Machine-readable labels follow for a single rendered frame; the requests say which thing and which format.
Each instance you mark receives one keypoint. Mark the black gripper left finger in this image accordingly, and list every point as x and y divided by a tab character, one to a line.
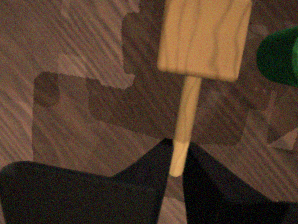
34	193

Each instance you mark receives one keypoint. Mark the wooden block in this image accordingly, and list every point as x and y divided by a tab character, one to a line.
203	38

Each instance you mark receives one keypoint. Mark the green cylinder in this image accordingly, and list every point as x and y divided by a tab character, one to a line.
277	57

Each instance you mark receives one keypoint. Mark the thin wooden stick with green string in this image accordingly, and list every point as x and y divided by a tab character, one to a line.
184	122

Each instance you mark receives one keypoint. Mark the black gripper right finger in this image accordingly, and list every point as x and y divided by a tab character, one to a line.
214	195

